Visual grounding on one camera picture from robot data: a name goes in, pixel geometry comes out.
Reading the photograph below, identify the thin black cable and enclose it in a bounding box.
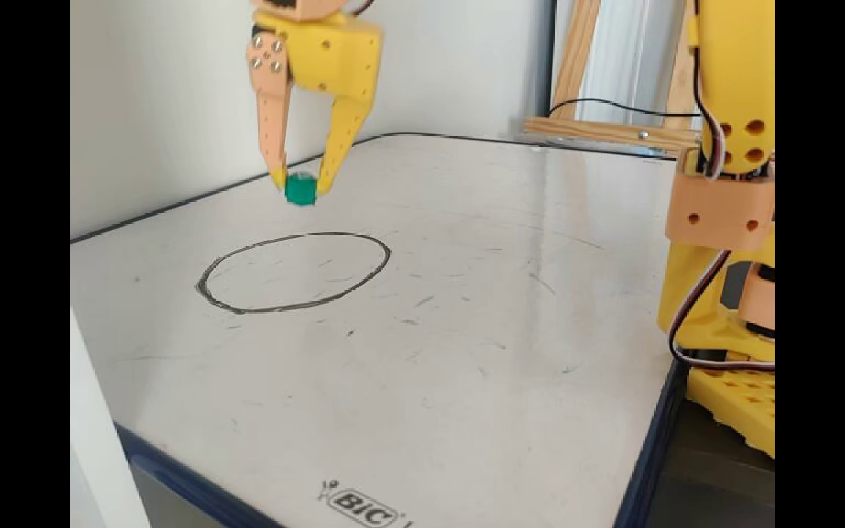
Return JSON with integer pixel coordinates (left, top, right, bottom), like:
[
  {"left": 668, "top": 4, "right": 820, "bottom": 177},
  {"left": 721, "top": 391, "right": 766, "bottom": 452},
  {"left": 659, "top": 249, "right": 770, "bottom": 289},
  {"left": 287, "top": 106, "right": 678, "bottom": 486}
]
[{"left": 548, "top": 98, "right": 703, "bottom": 120}]

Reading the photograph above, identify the white dry-erase board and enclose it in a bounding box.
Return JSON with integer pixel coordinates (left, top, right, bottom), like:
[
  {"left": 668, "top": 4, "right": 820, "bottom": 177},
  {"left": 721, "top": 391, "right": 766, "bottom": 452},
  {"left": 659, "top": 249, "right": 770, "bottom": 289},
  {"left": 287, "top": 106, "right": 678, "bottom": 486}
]
[{"left": 70, "top": 131, "right": 692, "bottom": 528}]

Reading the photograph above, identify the black drawn circle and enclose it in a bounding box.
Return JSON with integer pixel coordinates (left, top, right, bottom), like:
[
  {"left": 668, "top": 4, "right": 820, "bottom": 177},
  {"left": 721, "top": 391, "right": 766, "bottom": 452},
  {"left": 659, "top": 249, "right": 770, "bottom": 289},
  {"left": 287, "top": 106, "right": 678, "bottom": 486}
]
[{"left": 195, "top": 232, "right": 393, "bottom": 316}]

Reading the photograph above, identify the wooden frame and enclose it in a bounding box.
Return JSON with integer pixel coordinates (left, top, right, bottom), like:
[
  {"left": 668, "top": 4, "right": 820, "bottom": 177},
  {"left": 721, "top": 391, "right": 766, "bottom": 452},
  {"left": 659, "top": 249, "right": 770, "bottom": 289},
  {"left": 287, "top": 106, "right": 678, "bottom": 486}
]
[{"left": 523, "top": 0, "right": 703, "bottom": 153}]

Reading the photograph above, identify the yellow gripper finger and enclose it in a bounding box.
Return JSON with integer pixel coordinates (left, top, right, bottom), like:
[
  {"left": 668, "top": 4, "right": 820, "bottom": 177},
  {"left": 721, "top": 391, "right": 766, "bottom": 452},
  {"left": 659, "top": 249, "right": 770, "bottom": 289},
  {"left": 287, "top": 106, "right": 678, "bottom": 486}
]
[{"left": 316, "top": 94, "right": 371, "bottom": 196}]

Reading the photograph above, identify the white upright panel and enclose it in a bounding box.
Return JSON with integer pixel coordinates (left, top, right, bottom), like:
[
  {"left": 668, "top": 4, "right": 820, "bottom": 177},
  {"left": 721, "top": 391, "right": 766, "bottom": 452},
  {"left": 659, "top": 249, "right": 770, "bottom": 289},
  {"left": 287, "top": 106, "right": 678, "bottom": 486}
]
[{"left": 70, "top": 307, "right": 153, "bottom": 528}]

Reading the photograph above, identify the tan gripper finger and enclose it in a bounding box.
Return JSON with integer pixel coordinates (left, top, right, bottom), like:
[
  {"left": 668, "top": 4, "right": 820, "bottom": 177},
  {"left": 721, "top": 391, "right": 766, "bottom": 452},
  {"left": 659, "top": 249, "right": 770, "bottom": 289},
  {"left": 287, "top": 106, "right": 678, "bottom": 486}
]
[{"left": 246, "top": 31, "right": 296, "bottom": 192}]

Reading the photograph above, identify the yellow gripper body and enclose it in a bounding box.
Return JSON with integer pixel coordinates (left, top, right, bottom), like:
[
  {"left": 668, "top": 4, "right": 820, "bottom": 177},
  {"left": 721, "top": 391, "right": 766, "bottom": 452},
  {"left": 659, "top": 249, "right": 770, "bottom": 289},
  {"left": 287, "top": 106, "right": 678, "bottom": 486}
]
[{"left": 251, "top": 9, "right": 384, "bottom": 105}]

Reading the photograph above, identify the green cube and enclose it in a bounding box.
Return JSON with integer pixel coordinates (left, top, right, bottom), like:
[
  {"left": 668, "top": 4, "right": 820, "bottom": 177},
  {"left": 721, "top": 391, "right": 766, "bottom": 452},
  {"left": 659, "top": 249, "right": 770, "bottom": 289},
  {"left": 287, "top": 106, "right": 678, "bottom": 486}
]
[{"left": 284, "top": 171, "right": 319, "bottom": 208}]

